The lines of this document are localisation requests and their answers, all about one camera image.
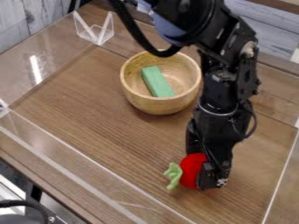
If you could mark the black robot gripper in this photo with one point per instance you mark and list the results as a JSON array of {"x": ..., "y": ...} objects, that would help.
[{"x": 212, "y": 134}]

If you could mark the red plush tomato toy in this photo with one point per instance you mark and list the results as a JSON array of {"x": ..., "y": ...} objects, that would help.
[{"x": 183, "y": 173}]

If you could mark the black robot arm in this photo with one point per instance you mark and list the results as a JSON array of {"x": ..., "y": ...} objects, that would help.
[{"x": 206, "y": 24}]

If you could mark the green rectangular block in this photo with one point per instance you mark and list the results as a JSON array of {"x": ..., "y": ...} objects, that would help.
[{"x": 156, "y": 83}]

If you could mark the wooden bowl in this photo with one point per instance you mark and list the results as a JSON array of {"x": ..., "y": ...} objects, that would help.
[{"x": 180, "y": 71}]

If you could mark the clear acrylic table barrier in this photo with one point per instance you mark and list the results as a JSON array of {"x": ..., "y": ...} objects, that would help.
[{"x": 97, "y": 156}]

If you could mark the black metal bracket with bolt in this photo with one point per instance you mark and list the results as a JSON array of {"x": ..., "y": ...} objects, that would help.
[{"x": 41, "y": 213}]

